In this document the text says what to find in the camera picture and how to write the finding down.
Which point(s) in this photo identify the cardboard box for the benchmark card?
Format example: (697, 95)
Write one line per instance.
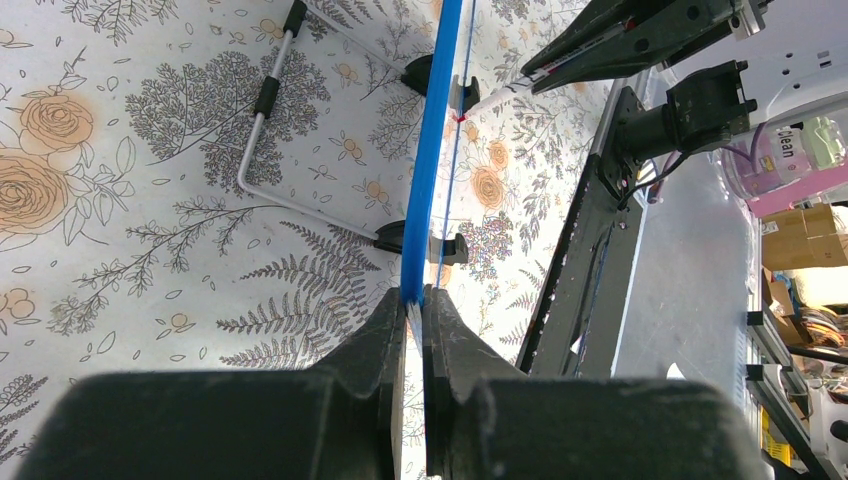
(815, 237)

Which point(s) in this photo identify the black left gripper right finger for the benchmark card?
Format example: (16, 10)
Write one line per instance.
(486, 419)

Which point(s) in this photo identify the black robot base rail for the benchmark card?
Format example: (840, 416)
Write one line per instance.
(575, 329)

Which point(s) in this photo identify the clear cleaner bottle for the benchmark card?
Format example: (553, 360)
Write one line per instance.
(811, 154)

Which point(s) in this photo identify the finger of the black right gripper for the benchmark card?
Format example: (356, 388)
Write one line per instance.
(682, 28)
(622, 56)

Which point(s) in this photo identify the white red whiteboard marker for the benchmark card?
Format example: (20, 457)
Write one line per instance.
(522, 86)

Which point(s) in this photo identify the floral tablecloth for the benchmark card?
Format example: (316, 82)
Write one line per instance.
(126, 240)

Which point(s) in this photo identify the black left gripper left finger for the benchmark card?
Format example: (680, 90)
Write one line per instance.
(340, 418)

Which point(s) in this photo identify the metal wire whiteboard stand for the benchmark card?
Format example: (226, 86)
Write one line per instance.
(267, 99)

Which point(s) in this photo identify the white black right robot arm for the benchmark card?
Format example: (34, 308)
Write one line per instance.
(707, 108)

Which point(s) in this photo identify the blue framed whiteboard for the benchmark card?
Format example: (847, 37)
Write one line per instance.
(435, 146)

